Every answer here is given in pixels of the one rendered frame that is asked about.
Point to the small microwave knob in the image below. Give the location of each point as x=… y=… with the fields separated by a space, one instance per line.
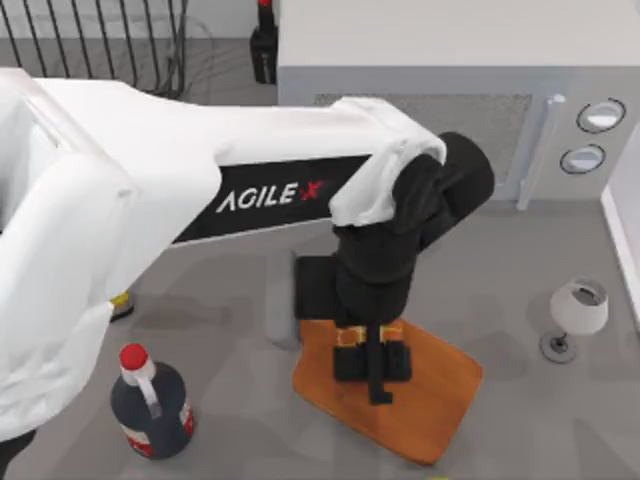
x=583 y=159

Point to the pale microwave oven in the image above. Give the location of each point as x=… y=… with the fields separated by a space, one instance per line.
x=450 y=40

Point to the white cup on grey foot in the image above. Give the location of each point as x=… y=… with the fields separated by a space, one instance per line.
x=577 y=307

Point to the white cabinet side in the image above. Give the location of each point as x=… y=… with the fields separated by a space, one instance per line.
x=625 y=225

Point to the yellow and black object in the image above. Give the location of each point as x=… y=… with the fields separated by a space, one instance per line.
x=122 y=305

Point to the large microwave knob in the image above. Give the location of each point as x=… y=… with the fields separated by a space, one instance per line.
x=601 y=115

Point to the brown wooden board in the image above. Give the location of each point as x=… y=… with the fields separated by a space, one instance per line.
x=435 y=400

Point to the dark bottle with red cap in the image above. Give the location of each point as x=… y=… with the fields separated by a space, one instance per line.
x=150 y=415

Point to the microwave door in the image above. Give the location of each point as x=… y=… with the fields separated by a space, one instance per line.
x=500 y=125

